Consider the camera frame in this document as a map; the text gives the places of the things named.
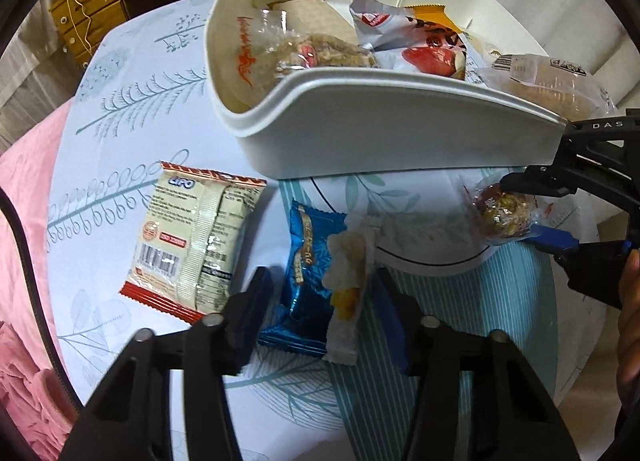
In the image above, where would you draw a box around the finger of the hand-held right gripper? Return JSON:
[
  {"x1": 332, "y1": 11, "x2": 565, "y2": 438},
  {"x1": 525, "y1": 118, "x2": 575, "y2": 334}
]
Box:
[
  {"x1": 527, "y1": 223, "x2": 633, "y2": 259},
  {"x1": 500, "y1": 166, "x2": 576, "y2": 196}
]

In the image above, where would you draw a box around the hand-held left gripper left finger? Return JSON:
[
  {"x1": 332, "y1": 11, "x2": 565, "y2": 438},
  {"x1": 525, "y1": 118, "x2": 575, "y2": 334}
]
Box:
[{"x1": 59, "y1": 267, "x2": 275, "y2": 461}]

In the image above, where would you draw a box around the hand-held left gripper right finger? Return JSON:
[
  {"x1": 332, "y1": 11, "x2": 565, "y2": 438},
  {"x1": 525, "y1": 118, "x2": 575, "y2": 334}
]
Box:
[{"x1": 375, "y1": 268, "x2": 583, "y2": 461}]

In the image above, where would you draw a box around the shiny blue snack packet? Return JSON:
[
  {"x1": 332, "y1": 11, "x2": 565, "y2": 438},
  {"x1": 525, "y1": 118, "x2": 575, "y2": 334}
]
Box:
[{"x1": 257, "y1": 200, "x2": 348, "y2": 359}]

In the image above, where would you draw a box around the white and yellow snack packet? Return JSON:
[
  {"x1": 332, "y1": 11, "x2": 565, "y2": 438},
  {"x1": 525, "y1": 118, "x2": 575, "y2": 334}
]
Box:
[{"x1": 322, "y1": 218, "x2": 381, "y2": 364}]

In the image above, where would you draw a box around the yellow cake packet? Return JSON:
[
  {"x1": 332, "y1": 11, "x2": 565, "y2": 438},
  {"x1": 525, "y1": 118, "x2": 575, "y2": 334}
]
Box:
[{"x1": 475, "y1": 53, "x2": 616, "y2": 116}]

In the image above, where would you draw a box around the white plastic bin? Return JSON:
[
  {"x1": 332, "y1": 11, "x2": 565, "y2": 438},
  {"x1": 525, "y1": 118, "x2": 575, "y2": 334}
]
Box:
[{"x1": 205, "y1": 0, "x2": 568, "y2": 180}]

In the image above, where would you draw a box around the red and white date packet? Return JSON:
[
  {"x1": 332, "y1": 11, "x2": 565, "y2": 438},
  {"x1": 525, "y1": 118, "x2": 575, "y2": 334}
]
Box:
[{"x1": 348, "y1": 0, "x2": 468, "y2": 79}]

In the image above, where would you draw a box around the orange snack packet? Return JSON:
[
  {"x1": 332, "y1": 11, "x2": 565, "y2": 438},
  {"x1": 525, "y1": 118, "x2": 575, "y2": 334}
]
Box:
[{"x1": 402, "y1": 3, "x2": 448, "y2": 29}]

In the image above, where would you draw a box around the beige cracker packet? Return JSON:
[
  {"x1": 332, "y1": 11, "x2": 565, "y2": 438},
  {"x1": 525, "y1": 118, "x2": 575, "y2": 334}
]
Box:
[{"x1": 267, "y1": 0, "x2": 358, "y2": 42}]

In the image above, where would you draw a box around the person's right hand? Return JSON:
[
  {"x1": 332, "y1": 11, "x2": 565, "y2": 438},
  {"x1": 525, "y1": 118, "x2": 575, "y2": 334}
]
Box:
[{"x1": 617, "y1": 248, "x2": 640, "y2": 407}]

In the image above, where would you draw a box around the cream red-edged snack packet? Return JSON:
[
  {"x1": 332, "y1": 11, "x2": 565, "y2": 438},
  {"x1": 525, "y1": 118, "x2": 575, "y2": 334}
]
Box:
[{"x1": 118, "y1": 161, "x2": 267, "y2": 324}]

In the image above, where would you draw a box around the teal striped placemat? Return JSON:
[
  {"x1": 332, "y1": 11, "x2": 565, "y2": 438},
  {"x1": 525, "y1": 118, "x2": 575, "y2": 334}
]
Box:
[{"x1": 250, "y1": 166, "x2": 561, "y2": 437}]

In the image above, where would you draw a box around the cream floral curtain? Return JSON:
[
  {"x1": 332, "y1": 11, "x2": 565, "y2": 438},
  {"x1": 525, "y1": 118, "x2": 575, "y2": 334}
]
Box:
[{"x1": 435, "y1": 0, "x2": 640, "y2": 106}]

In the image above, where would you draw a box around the pink quilt bed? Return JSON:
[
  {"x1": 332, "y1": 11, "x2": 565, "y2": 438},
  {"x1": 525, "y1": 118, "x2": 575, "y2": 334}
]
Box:
[{"x1": 0, "y1": 101, "x2": 81, "y2": 461}]

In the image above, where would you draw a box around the white lace furniture cover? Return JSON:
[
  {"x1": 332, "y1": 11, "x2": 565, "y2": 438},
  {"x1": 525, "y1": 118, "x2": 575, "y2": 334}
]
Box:
[{"x1": 0, "y1": 6, "x2": 86, "y2": 152}]

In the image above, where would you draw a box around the white cable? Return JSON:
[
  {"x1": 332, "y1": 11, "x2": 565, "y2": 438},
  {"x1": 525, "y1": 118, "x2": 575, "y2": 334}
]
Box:
[{"x1": 65, "y1": 0, "x2": 96, "y2": 56}]

